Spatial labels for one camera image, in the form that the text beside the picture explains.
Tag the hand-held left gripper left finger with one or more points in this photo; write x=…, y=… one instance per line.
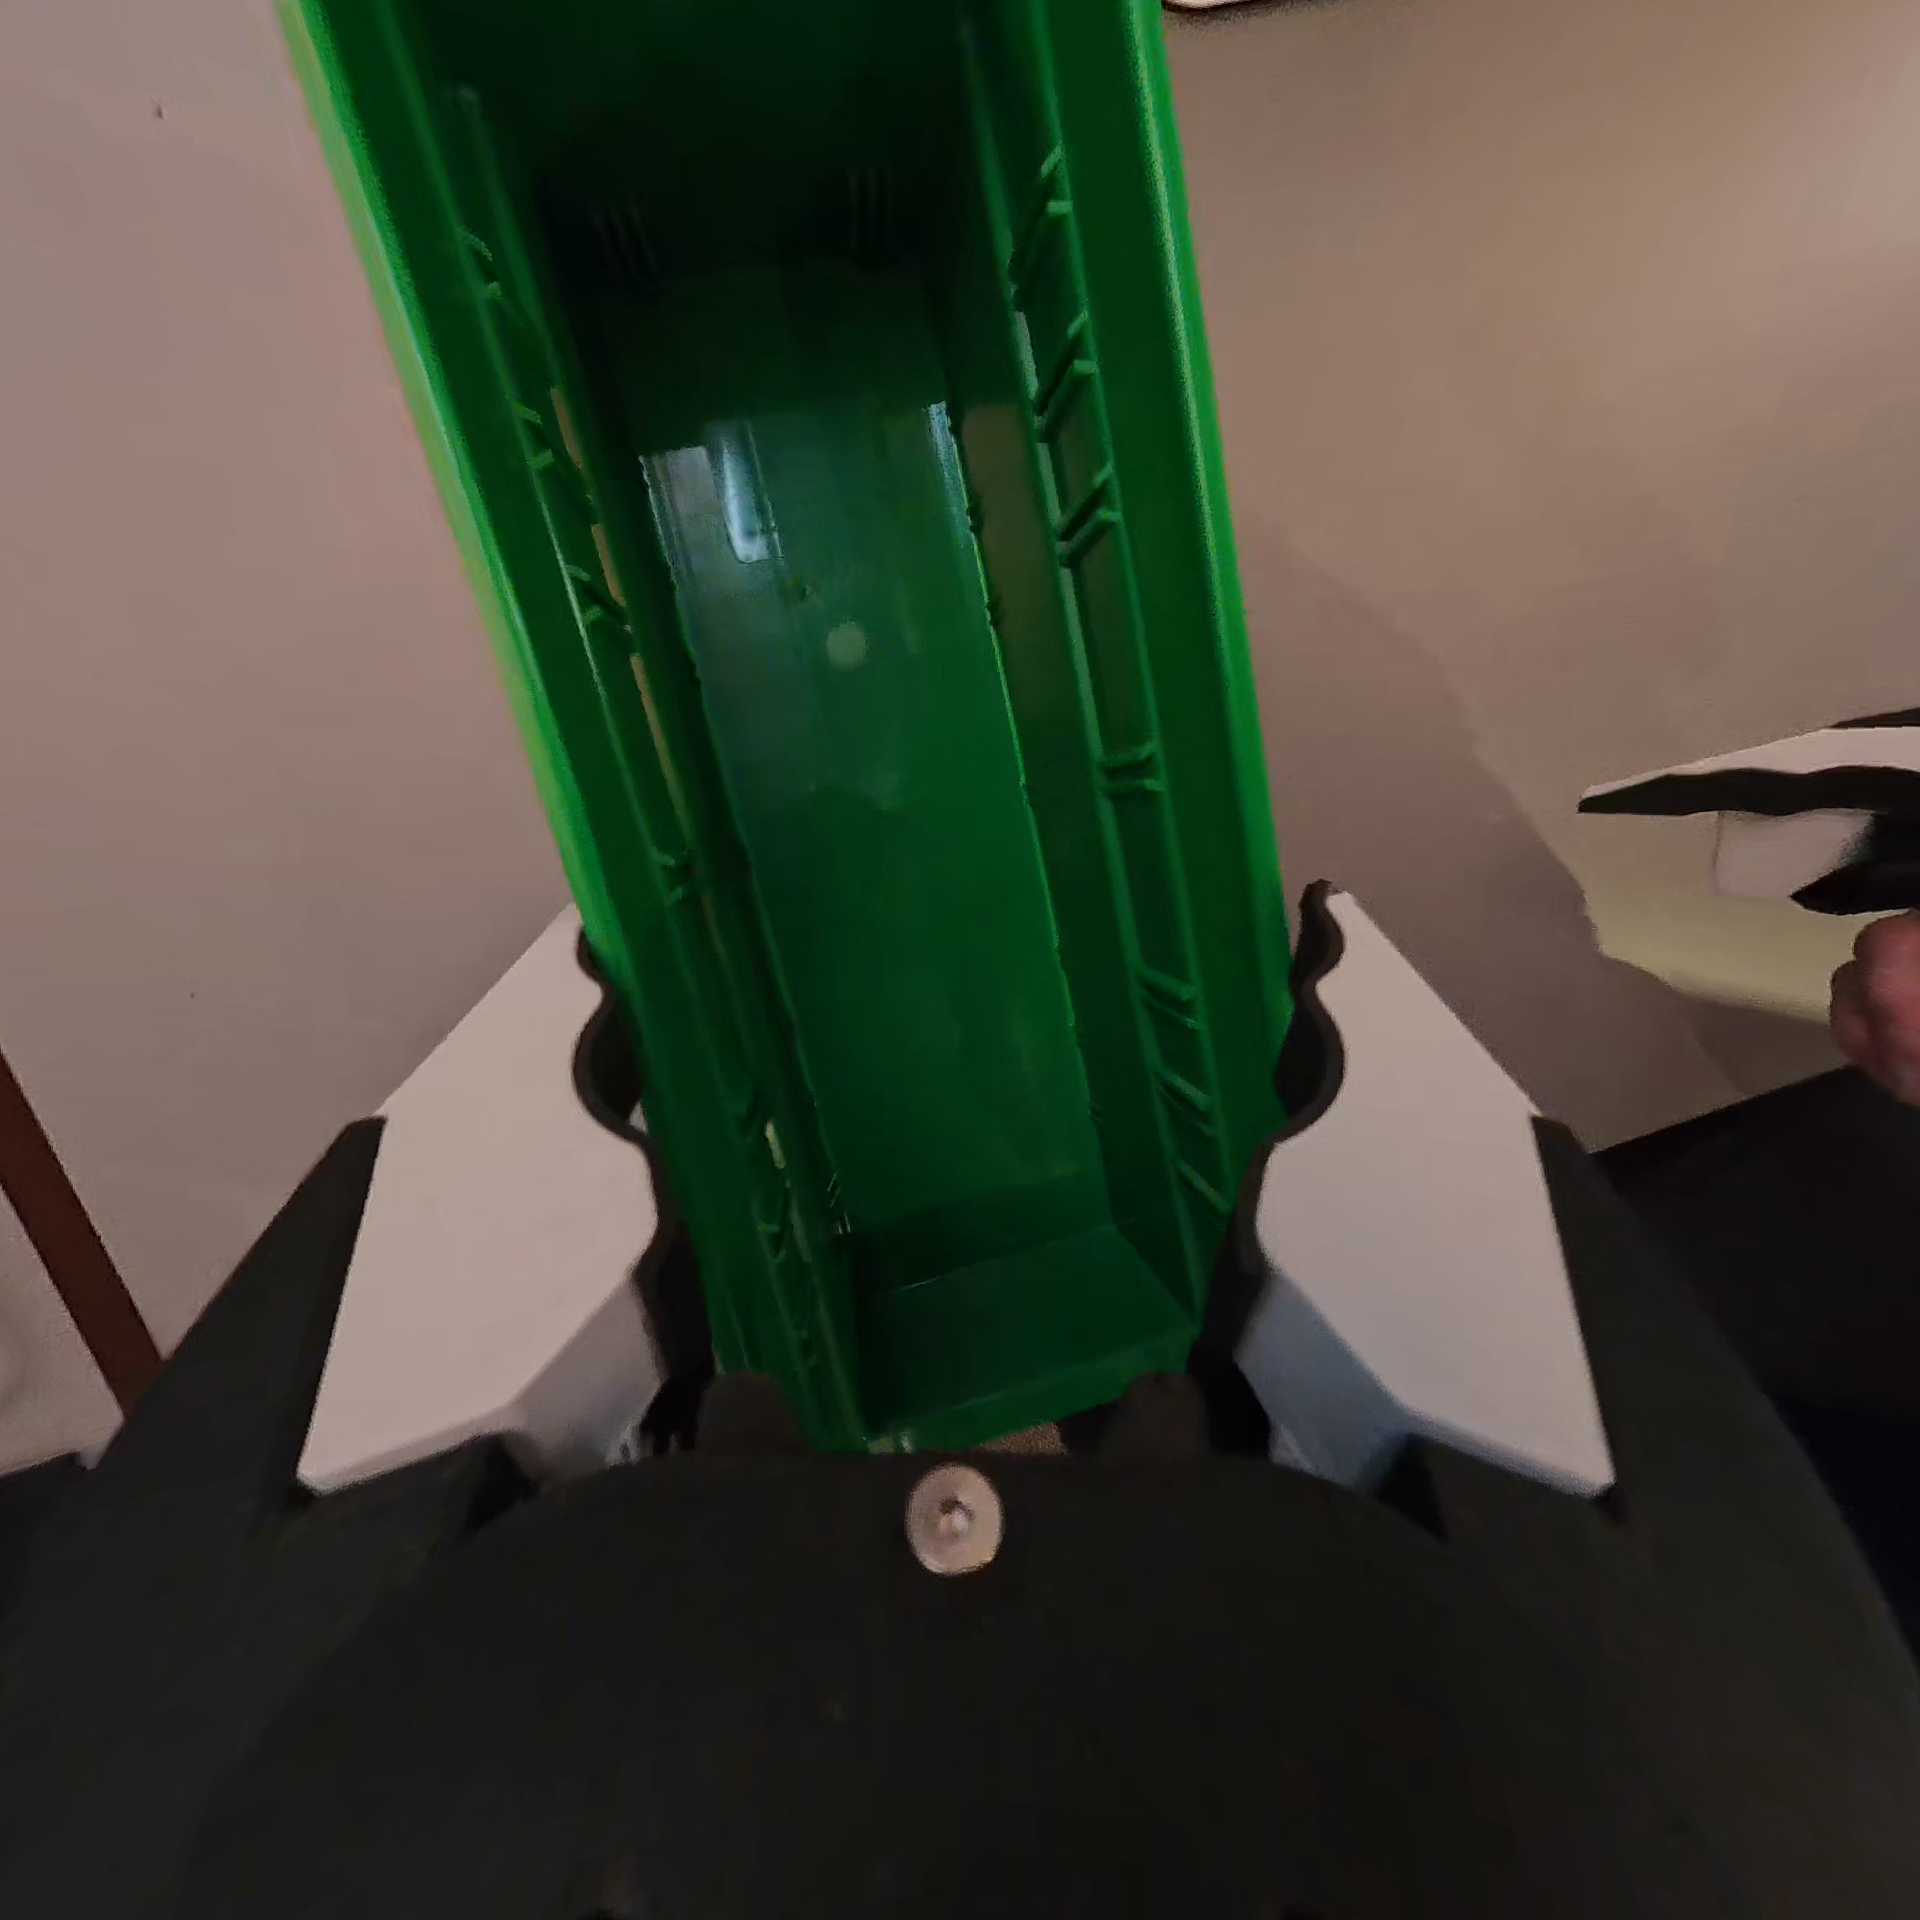
x=465, y=1230

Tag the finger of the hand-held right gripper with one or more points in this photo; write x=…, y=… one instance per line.
x=1799, y=855
x=1799, y=765

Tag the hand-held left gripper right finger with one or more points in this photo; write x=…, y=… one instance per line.
x=1425, y=1245

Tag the green plastic bin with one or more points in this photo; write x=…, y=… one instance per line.
x=869, y=827

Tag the person's right hand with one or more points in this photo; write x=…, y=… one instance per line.
x=1887, y=1004

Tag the brown wooden bar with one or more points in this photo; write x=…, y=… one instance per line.
x=77, y=1245

